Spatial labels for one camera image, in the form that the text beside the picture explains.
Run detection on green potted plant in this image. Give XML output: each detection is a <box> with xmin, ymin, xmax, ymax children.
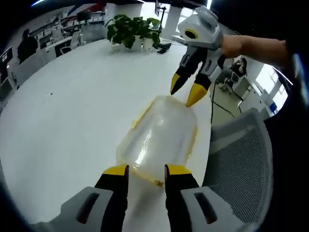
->
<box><xmin>141</xmin><ymin>17</ymin><xmax>162</xmax><ymax>52</ymax></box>
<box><xmin>106</xmin><ymin>14</ymin><xmax>146</xmax><ymax>52</ymax></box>

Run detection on grey mesh office chair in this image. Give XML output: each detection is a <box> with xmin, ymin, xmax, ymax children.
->
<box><xmin>201</xmin><ymin>107</ymin><xmax>275</xmax><ymax>226</ymax></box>

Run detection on white wall shelves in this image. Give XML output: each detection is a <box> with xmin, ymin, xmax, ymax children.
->
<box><xmin>30</xmin><ymin>9</ymin><xmax>107</xmax><ymax>40</ymax></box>

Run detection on clear plastic bag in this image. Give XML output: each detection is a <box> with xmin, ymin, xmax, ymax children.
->
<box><xmin>115</xmin><ymin>94</ymin><xmax>199</xmax><ymax>189</ymax></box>

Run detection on white office chair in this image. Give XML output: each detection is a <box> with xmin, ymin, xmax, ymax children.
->
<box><xmin>70</xmin><ymin>33</ymin><xmax>84</xmax><ymax>48</ymax></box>

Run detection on person's dark clothing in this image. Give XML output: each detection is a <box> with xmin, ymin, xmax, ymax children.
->
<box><xmin>262</xmin><ymin>38</ymin><xmax>309</xmax><ymax>219</ymax></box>

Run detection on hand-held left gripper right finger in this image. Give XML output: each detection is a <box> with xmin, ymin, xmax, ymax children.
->
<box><xmin>164</xmin><ymin>164</ymin><xmax>264</xmax><ymax>232</ymax></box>

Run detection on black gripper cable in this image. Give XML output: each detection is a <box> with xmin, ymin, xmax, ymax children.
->
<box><xmin>209</xmin><ymin>55</ymin><xmax>226</xmax><ymax>127</ymax></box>

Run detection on person's right hand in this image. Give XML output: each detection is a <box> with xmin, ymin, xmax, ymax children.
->
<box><xmin>218</xmin><ymin>35</ymin><xmax>245</xmax><ymax>59</ymax></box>

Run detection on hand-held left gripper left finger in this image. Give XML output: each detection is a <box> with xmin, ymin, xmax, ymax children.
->
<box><xmin>31</xmin><ymin>164</ymin><xmax>130</xmax><ymax>232</ymax></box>

